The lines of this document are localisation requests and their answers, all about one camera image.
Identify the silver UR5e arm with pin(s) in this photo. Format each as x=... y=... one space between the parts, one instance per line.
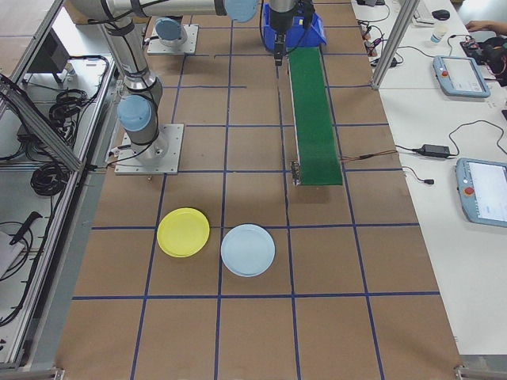
x=169 y=29
x=130 y=59

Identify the light blue plate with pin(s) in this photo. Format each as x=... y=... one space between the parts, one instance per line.
x=247 y=250

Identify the yellow plate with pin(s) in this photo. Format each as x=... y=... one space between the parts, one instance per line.
x=183 y=233

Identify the bystander hand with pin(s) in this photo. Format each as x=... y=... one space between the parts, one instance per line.
x=481 y=27

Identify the blue plastic storage bin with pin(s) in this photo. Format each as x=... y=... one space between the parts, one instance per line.
x=313 y=35

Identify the green conveyor belt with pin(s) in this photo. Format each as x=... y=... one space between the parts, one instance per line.
x=315 y=118

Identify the black power brick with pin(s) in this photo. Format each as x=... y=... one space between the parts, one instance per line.
x=390 y=62

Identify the conveyor circuit board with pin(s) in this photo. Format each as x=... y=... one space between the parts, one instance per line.
x=295 y=172

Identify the white desk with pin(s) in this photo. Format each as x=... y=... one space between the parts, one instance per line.
x=435 y=257
x=420 y=71

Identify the white keyboard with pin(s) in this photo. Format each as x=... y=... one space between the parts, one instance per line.
x=423 y=14

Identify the white paper cup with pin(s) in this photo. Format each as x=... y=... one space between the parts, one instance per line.
x=438 y=35

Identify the black computer mouse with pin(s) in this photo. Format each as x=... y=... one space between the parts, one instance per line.
x=441 y=14

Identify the blue grey teach pendant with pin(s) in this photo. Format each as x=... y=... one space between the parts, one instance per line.
x=481 y=194
x=461 y=77

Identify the black power adapter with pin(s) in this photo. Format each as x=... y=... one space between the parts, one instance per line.
x=435 y=150

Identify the small red circuit board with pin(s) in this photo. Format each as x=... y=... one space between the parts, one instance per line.
x=471 y=42

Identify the small white bottle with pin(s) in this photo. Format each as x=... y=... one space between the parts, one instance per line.
x=69 y=70

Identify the person in black clothing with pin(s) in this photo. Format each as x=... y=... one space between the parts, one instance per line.
x=497 y=59

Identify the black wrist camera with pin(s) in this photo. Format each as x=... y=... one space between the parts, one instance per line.
x=307 y=14

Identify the white square base plate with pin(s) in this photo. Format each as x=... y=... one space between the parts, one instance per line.
x=174 y=158
x=193 y=39

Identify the aluminium post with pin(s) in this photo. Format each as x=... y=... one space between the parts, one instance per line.
x=393 y=45

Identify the black box in frame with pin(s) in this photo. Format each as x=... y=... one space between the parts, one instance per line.
x=47 y=53

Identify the V-shaped metal frame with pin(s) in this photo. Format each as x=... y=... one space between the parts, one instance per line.
x=43 y=130

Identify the aluminium corner bracket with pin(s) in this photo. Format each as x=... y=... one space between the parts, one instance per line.
x=461 y=372
x=51 y=374

